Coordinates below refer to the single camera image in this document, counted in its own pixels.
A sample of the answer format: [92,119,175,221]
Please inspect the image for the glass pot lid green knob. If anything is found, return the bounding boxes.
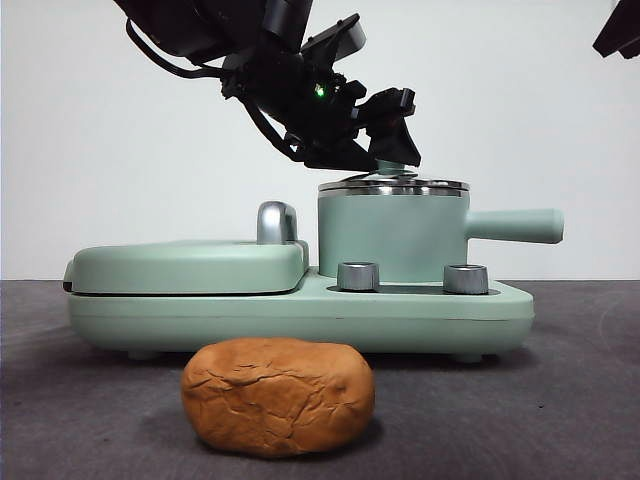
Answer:
[318,158,471,192]

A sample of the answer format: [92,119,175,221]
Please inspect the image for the brown potato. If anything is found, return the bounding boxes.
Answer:
[180,337,376,443]

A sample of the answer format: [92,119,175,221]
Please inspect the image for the silver control knob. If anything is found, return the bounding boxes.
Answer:
[337,261,382,291]
[442,263,490,295]

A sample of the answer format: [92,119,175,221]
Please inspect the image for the mint green breakfast maker base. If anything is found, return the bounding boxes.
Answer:
[66,266,535,364]

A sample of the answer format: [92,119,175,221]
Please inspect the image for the mint green grill cover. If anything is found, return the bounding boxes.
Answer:
[63,238,311,296]

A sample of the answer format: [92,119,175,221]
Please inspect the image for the mint green pot with handle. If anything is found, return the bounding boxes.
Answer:
[316,187,566,281]

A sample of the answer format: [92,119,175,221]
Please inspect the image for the chrome grill cover handle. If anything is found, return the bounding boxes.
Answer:
[256,200,301,246]

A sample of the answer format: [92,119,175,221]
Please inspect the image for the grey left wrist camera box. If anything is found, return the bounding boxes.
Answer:
[299,13,367,57]

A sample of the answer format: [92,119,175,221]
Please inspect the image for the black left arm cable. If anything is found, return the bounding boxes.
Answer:
[124,17,231,81]

